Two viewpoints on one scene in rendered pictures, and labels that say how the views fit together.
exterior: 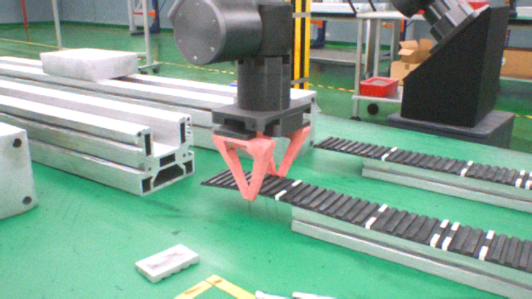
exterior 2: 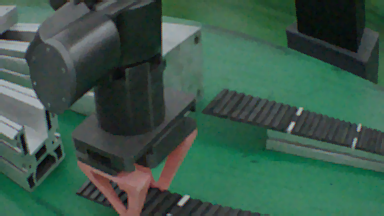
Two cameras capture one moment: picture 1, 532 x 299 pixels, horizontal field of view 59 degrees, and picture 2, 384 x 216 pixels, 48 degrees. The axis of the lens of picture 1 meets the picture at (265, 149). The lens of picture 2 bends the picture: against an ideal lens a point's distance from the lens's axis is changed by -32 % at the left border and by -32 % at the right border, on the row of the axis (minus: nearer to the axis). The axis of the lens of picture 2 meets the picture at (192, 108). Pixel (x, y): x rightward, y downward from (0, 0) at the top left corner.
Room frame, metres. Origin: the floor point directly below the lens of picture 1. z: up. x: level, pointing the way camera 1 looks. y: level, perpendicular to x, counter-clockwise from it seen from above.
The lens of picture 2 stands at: (0.10, -0.01, 1.15)
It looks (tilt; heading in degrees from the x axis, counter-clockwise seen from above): 31 degrees down; 355
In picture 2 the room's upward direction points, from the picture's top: 3 degrees counter-clockwise
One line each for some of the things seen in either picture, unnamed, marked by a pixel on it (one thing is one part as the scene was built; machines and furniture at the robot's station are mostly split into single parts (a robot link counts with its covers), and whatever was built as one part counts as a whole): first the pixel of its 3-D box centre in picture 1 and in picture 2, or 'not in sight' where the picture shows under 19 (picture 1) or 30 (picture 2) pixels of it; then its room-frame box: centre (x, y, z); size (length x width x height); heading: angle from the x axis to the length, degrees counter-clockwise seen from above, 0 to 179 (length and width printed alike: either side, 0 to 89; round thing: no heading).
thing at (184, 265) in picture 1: (168, 262); not in sight; (0.38, 0.09, 0.78); 0.05 x 0.03 x 0.01; 135
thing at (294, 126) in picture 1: (269, 149); (143, 163); (0.50, 0.00, 0.85); 0.07 x 0.07 x 0.09; 56
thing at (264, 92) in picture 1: (264, 88); (126, 94); (0.50, 0.00, 0.93); 0.10 x 0.07 x 0.07; 146
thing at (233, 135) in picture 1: (256, 155); (128, 177); (0.48, 0.01, 0.85); 0.07 x 0.07 x 0.09; 56
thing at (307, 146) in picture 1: (279, 122); (152, 69); (0.72, -0.02, 0.83); 0.12 x 0.09 x 0.10; 146
